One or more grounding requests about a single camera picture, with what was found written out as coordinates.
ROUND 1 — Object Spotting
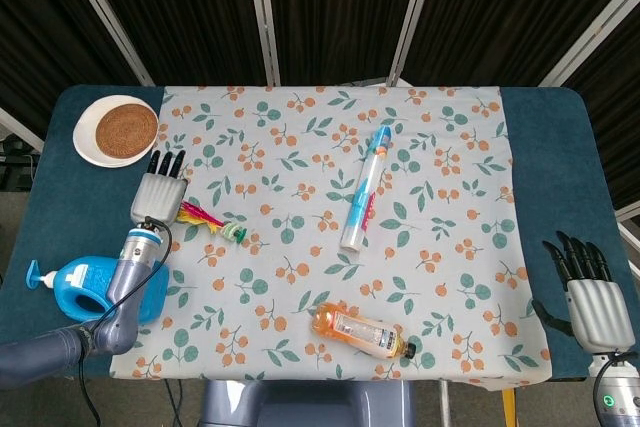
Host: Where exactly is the floral tablecloth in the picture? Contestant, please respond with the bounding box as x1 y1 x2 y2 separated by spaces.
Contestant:
108 85 553 382

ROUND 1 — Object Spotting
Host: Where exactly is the dark folding screen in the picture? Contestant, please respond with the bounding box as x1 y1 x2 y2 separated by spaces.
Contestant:
0 0 640 213

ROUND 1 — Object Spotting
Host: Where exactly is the blue detergent jug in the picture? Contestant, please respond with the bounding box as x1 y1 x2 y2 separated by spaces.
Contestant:
26 255 170 325

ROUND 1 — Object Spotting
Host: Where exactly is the clear toothbrush tube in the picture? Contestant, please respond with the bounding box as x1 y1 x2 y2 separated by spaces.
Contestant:
340 125 393 252

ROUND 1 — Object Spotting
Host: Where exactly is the round woven rattan coaster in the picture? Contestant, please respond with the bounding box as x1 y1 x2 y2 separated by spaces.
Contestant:
95 103 159 156

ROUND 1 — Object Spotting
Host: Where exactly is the orange juice bottle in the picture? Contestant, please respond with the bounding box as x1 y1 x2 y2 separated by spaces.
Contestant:
311 301 417 360

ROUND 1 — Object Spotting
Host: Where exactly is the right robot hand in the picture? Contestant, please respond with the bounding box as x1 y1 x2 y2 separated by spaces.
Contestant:
530 230 634 354

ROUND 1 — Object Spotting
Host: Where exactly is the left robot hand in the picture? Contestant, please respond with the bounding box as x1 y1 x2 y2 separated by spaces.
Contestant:
129 149 189 226

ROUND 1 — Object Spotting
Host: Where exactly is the white oval plate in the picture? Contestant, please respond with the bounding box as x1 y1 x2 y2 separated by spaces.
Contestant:
72 94 160 168

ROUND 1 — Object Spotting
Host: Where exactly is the colourful feather shuttlecock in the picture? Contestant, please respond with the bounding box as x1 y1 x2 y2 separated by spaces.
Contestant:
175 200 249 245

